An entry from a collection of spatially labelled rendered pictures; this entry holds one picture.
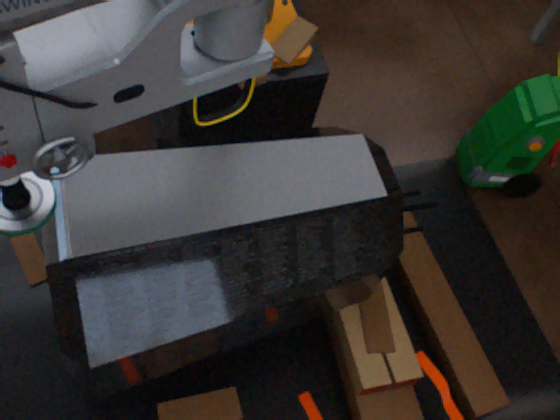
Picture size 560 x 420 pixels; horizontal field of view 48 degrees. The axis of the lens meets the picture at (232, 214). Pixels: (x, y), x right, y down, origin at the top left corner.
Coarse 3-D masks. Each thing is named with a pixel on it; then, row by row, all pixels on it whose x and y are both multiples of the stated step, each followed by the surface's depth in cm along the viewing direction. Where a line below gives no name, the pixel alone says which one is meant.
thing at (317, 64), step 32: (320, 64) 246; (224, 96) 239; (256, 96) 245; (288, 96) 250; (320, 96) 255; (160, 128) 304; (192, 128) 251; (224, 128) 258; (256, 128) 264; (288, 128) 269
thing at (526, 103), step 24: (504, 96) 289; (528, 96) 278; (552, 96) 271; (480, 120) 302; (504, 120) 286; (528, 120) 274; (552, 120) 270; (480, 144) 300; (504, 144) 287; (528, 144) 279; (552, 144) 283; (480, 168) 301; (504, 168) 298; (528, 168) 299; (504, 192) 310; (528, 192) 308
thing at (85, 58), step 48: (144, 0) 141; (192, 0) 139; (240, 0) 147; (48, 48) 144; (96, 48) 144; (144, 48) 144; (192, 48) 168; (48, 96) 137; (96, 96) 149; (144, 96) 157; (192, 96) 167
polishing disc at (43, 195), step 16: (32, 176) 185; (0, 192) 182; (32, 192) 183; (48, 192) 183; (0, 208) 179; (32, 208) 180; (48, 208) 180; (0, 224) 176; (16, 224) 177; (32, 224) 177
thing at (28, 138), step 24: (0, 48) 123; (0, 72) 127; (24, 72) 131; (0, 96) 132; (24, 96) 136; (0, 120) 138; (24, 120) 141; (24, 144) 148; (0, 168) 150; (24, 168) 155
